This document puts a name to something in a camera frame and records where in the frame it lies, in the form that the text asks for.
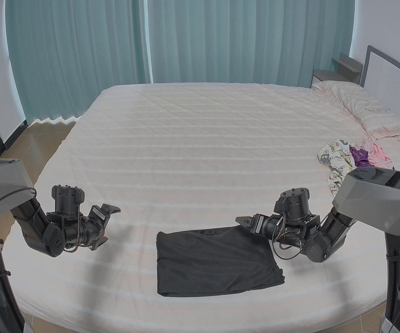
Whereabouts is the pink garment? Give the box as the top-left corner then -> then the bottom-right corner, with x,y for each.
361,138 -> 394,170

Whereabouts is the cream pillow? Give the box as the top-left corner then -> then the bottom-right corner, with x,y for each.
311,80 -> 400,141

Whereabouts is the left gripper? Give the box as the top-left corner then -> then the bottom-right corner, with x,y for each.
79,203 -> 122,251

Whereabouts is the purple garment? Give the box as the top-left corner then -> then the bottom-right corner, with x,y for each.
350,146 -> 370,167

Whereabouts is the black cable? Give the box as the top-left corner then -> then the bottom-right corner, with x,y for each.
273,241 -> 308,260
0,187 -> 37,222

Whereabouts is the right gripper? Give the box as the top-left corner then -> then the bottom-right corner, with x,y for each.
235,214 -> 281,239

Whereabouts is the blue-green curtain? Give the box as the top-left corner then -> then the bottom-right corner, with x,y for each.
146,0 -> 356,87
6,0 -> 152,124

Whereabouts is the white printed garment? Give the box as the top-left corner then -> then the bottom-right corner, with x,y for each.
317,139 -> 356,198

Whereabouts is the grey bedside table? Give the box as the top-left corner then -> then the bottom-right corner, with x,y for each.
312,52 -> 363,84

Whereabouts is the bed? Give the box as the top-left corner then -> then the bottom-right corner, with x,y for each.
4,45 -> 400,325

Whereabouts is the black T-shirt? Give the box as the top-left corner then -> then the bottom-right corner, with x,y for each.
156,226 -> 286,297

